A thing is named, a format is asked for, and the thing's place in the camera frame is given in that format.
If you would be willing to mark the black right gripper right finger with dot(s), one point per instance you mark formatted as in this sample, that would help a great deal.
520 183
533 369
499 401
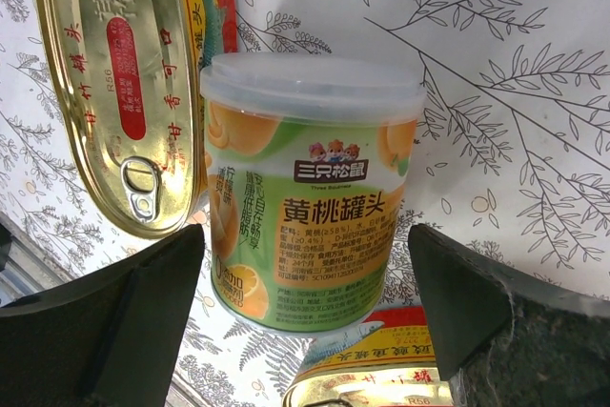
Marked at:
505 338

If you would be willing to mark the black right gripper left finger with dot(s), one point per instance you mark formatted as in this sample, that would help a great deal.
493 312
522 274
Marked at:
110 338

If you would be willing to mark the gold oval fish tin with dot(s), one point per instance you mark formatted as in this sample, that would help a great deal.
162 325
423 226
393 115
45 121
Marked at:
386 360

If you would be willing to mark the gold oval tin under jar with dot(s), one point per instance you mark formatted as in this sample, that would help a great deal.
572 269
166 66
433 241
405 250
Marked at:
126 76

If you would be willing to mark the aluminium frame rail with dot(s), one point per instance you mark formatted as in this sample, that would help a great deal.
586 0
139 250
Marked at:
25 268

